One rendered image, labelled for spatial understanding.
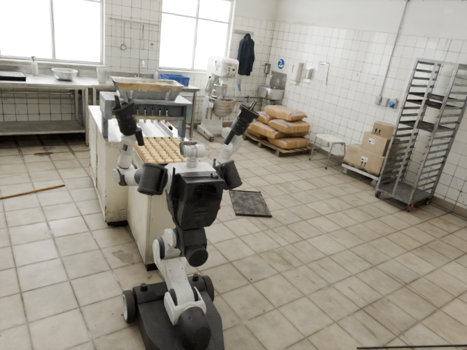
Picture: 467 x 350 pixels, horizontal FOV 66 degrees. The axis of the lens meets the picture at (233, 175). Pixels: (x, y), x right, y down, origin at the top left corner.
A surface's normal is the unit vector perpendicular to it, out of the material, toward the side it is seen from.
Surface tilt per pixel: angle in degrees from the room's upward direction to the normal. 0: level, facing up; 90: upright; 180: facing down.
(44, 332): 0
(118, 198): 90
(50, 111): 90
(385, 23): 90
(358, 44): 90
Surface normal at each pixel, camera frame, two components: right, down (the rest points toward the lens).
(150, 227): 0.44, 0.39
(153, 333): 0.14, -0.92
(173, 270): 0.27, -0.74
